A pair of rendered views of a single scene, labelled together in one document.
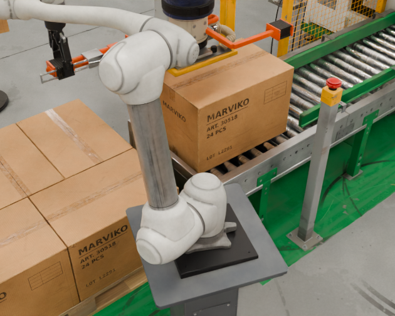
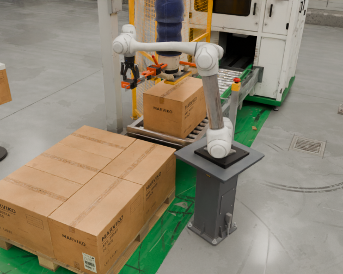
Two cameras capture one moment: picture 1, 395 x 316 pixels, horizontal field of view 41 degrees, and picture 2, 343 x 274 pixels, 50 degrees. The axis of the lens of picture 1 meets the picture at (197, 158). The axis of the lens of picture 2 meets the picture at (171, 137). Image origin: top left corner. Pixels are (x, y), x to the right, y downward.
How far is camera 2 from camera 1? 1.52 m
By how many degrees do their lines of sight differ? 24
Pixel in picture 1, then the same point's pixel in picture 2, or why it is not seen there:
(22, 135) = (67, 147)
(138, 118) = (211, 82)
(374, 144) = not seen: hidden behind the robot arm
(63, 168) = (108, 155)
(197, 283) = (233, 168)
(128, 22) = (187, 45)
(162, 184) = (220, 114)
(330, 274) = (249, 182)
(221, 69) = (177, 86)
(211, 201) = (230, 126)
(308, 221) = not seen: hidden behind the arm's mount
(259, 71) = (195, 84)
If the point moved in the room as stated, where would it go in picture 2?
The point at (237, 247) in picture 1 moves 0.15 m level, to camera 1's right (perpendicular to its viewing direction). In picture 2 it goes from (238, 151) to (254, 148)
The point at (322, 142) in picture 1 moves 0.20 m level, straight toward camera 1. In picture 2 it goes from (234, 111) to (241, 120)
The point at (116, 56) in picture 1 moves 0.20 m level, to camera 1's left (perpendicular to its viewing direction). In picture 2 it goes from (207, 51) to (178, 55)
